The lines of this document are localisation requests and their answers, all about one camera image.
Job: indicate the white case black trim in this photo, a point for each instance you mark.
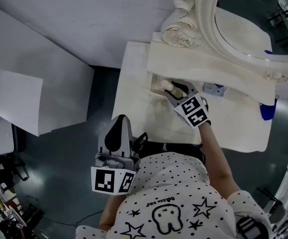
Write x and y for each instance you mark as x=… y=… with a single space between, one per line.
x=2 y=136

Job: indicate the blue cloth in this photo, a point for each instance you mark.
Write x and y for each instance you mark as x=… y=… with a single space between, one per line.
x=268 y=111

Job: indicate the ornate white dressing table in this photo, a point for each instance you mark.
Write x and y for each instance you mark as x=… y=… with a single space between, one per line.
x=233 y=123

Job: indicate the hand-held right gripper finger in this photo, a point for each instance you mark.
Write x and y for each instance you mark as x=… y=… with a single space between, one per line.
x=186 y=86
x=174 y=100

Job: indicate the oval mirror white carved frame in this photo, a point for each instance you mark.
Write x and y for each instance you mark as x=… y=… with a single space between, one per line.
x=208 y=21

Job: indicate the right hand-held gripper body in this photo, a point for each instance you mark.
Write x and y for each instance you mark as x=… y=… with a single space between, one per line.
x=193 y=108

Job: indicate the white box blue print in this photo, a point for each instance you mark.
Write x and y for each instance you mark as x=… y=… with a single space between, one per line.
x=209 y=87

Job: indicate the person's white dotted shirt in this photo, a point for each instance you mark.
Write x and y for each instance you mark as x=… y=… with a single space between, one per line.
x=168 y=183

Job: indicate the black frame chair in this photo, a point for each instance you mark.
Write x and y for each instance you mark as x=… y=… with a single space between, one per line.
x=274 y=205

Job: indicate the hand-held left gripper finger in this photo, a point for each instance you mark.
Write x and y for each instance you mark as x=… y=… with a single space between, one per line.
x=126 y=143
x=106 y=143

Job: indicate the person's black trousers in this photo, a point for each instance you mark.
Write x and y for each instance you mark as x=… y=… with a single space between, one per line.
x=178 y=148

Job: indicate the large white cabinet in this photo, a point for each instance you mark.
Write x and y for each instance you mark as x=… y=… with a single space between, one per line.
x=34 y=71

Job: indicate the person's left forearm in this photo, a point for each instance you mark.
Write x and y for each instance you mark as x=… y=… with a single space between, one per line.
x=110 y=213

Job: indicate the person's right forearm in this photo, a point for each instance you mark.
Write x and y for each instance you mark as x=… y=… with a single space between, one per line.
x=216 y=158

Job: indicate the white vanity upper shelf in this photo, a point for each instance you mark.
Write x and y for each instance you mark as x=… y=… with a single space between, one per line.
x=208 y=66

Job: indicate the pile of dark equipment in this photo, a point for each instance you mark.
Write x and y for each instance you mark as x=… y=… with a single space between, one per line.
x=2 y=183

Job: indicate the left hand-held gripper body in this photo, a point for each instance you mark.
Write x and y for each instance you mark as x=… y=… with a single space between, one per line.
x=111 y=180

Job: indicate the small pink object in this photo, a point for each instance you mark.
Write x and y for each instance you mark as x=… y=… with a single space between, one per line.
x=164 y=84

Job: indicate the small white drawer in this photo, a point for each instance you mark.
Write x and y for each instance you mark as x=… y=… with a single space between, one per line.
x=155 y=83

